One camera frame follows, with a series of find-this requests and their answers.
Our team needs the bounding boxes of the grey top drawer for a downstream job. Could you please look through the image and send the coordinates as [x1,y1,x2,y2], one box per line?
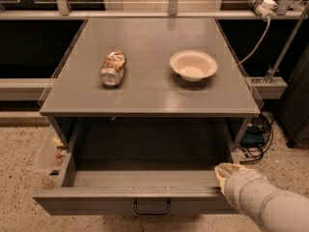
[34,118,235,216]

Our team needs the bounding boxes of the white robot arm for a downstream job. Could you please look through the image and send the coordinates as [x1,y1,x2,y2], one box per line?
[214,162,309,232]

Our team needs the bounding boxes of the grey drawer cabinet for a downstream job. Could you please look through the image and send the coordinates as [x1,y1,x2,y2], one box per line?
[39,16,261,153]

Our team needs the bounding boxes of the blue box on floor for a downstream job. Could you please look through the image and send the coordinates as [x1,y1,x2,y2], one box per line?
[240,126,265,147]

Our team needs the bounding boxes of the dark cabinet at right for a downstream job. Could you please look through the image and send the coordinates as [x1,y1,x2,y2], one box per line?
[277,46,309,148]

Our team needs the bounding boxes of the white paper bowl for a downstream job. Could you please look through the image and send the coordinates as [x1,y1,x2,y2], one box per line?
[170,50,217,82]

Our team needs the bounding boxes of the crushed soda can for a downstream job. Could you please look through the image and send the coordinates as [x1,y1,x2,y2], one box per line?
[99,50,126,87]

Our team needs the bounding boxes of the white power strip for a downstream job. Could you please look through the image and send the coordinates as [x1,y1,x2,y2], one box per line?
[244,0,276,21]

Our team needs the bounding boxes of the clear plastic side bin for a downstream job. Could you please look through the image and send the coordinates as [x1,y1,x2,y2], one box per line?
[33,127,68,175]

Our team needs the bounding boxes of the metal diagonal strut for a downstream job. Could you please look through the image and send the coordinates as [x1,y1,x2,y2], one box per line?
[262,3,309,83]

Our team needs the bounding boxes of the black floor cables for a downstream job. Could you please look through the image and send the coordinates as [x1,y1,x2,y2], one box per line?
[239,110,275,165]

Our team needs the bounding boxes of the black top drawer handle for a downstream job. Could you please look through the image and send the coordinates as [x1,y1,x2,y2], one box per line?
[134,200,171,216]

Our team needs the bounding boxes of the white power cable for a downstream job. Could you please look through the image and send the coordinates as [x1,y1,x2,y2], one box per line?
[237,15,271,66]

